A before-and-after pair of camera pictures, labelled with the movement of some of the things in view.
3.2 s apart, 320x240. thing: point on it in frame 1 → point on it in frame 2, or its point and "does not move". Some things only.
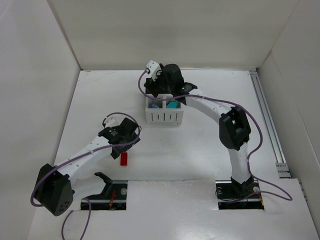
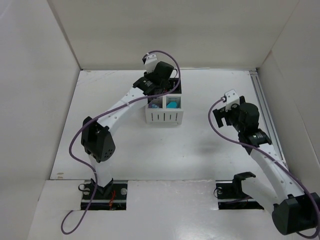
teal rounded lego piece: [172, 105] does not move
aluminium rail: [270, 125] does not move
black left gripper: [122, 146] → [171, 83]
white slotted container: [166, 112] does not move
